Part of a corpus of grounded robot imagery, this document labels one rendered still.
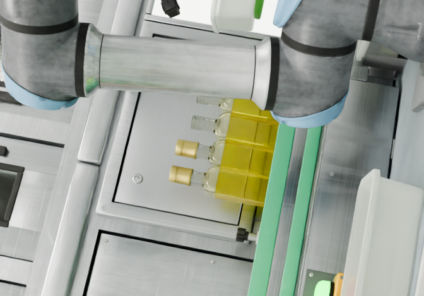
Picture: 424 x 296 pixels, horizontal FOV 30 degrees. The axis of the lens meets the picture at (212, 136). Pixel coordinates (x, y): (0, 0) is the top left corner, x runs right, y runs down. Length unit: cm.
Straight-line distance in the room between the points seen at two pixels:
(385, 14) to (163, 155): 76
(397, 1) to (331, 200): 44
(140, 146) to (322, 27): 71
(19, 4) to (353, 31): 48
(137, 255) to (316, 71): 71
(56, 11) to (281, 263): 60
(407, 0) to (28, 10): 53
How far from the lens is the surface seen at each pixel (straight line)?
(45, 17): 117
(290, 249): 143
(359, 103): 150
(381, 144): 148
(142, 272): 173
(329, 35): 117
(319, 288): 135
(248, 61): 121
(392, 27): 116
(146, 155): 175
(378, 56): 153
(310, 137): 149
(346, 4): 115
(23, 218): 181
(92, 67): 120
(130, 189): 174
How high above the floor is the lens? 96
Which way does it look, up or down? 5 degrees up
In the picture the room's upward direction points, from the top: 80 degrees counter-clockwise
